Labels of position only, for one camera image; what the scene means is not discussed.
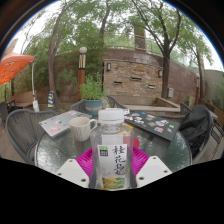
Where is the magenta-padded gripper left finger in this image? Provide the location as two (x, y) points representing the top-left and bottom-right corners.
(54, 147), (98, 190)

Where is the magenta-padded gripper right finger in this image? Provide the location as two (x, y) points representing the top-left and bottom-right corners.
(128, 146), (173, 190)

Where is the clear plastic bottle white cap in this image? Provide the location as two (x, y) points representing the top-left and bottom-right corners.
(89, 108), (135, 191)

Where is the white ribbed mug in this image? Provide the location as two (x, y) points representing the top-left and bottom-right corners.
(68, 116), (98, 143)

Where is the black laptop with stickers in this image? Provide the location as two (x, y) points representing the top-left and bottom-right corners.
(123, 111), (181, 142)

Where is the silver laptop with stickers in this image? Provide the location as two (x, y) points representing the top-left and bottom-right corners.
(38, 109), (93, 139)

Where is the black backpack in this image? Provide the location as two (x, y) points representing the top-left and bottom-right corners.
(178, 104), (214, 158)

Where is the grey mesh patio chair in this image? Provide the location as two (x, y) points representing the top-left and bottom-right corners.
(4, 109), (58, 164)
(179, 102), (224, 164)
(69, 95), (129, 114)

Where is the green plant in blue pot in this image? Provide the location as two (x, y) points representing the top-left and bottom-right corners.
(79, 74), (107, 118)

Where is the yellow blue striped cone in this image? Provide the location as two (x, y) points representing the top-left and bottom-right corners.
(47, 90), (56, 108)

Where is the wooden bench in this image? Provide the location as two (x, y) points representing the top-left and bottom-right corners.
(9, 91), (34, 109)

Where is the black metal chair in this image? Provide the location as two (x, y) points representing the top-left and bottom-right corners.
(0, 99), (16, 123)

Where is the tree with forked trunk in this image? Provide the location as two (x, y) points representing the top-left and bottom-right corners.
(131, 0), (188, 100)

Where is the tree with leaning trunk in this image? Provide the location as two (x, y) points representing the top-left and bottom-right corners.
(33, 0), (101, 108)

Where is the orange patio umbrella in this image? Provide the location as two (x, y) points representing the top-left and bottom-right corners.
(0, 38), (40, 113)

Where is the wooden lamp post white globe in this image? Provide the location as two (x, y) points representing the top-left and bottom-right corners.
(77, 46), (88, 101)
(194, 73), (201, 106)

